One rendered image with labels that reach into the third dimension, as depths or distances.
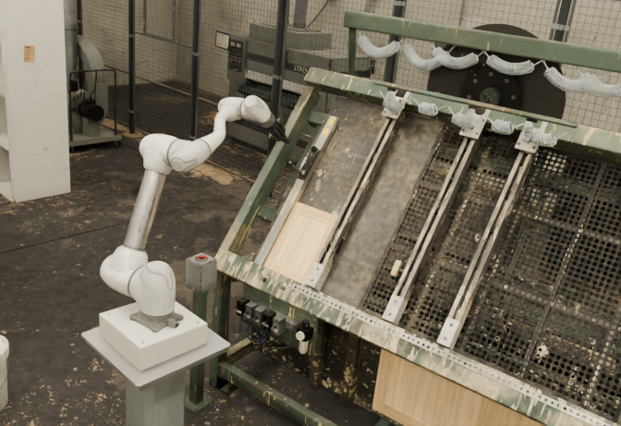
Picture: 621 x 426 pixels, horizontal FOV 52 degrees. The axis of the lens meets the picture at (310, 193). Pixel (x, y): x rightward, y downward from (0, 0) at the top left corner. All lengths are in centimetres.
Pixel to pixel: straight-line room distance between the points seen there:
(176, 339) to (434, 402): 132
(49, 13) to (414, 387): 471
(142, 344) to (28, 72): 404
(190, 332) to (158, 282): 28
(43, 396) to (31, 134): 318
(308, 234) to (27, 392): 187
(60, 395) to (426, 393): 208
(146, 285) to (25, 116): 387
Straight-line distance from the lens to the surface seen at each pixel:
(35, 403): 407
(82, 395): 407
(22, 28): 642
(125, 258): 303
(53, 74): 659
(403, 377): 342
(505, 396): 291
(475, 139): 331
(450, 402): 335
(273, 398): 374
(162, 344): 293
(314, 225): 344
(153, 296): 293
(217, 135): 307
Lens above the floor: 249
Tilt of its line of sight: 20 degrees down
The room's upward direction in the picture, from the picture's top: 6 degrees clockwise
